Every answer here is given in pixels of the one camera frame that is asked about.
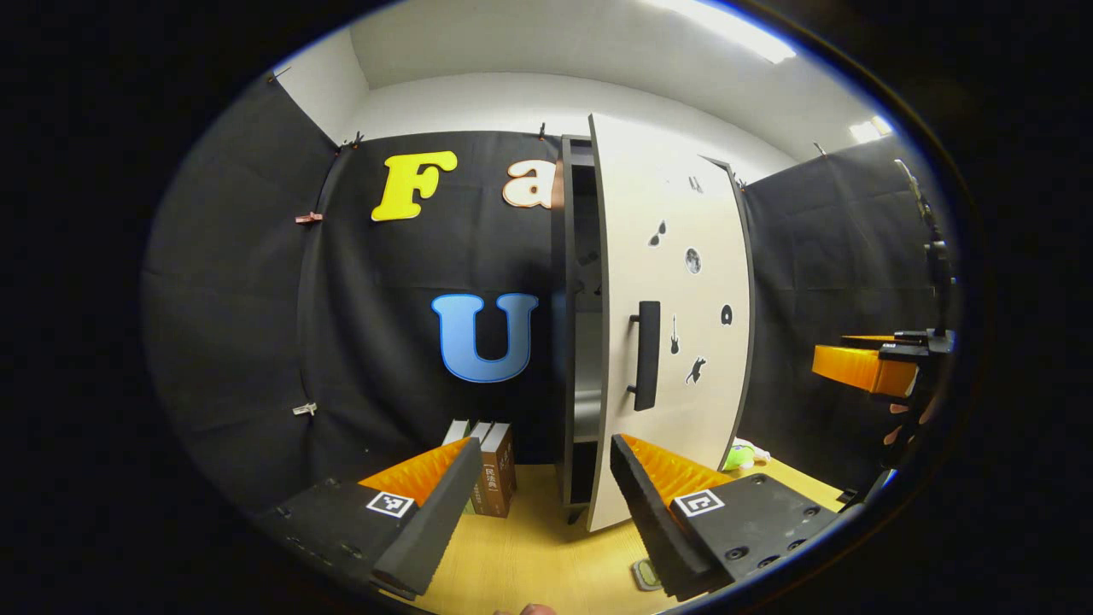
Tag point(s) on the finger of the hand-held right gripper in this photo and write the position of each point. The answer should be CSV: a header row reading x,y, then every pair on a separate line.
x,y
926,342
862,369

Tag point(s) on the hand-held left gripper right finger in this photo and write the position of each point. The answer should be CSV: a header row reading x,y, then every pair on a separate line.
x,y
653,525

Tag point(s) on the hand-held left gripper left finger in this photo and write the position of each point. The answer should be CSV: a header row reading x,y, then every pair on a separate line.
x,y
440,525

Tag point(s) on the green bottle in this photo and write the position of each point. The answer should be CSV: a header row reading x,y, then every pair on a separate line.
x,y
647,576

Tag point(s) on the beige cabinet door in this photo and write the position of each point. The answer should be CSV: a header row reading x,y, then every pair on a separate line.
x,y
683,427

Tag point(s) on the dark grey cabinet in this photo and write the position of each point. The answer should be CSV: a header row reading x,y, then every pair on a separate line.
x,y
574,256

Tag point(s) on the green book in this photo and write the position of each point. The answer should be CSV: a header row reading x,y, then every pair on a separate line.
x,y
457,430

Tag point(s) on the olive brown book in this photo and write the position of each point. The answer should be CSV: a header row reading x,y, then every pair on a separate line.
x,y
480,431

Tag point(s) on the green white toy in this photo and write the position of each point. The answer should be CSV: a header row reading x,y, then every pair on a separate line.
x,y
741,457

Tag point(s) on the small ceiling light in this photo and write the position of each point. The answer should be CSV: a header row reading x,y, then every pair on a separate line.
x,y
869,130

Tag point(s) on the silver cloth clip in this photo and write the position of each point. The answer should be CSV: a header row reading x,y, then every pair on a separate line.
x,y
304,409

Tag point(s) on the black backdrop cloth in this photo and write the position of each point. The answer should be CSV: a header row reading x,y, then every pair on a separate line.
x,y
256,342

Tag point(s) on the long ceiling light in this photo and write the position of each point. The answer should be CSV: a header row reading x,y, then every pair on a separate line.
x,y
734,30

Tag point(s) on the red cloth clip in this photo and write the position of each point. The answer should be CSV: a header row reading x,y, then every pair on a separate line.
x,y
309,218

